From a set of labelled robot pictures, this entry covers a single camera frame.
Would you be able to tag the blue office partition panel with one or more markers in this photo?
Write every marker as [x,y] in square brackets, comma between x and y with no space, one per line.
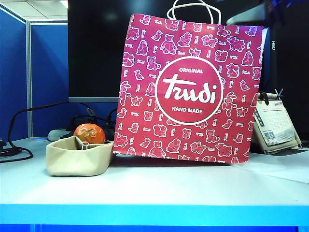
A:
[12,72]
[50,67]

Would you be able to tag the beige fabric basket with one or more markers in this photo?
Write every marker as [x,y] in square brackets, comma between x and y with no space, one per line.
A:
[72,159]

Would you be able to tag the beige desk calendar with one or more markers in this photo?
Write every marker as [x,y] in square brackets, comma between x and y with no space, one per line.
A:
[275,125]

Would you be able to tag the orange fruit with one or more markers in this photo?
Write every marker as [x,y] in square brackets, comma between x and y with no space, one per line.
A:
[89,133]

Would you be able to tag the black monitor silver bezel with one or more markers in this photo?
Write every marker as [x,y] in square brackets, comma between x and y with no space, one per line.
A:
[96,48]

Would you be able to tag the red trudi paper bag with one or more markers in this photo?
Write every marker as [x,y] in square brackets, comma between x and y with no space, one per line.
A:
[188,91]

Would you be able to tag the small metal binder clip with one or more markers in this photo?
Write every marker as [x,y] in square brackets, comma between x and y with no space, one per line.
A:
[84,145]

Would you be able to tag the grey partition post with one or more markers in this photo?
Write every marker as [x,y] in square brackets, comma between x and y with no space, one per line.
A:
[29,72]

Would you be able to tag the black plug adapter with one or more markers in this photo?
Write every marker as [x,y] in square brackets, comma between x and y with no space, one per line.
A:
[82,120]

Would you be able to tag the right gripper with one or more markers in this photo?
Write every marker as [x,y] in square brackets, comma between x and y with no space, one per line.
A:
[275,9]

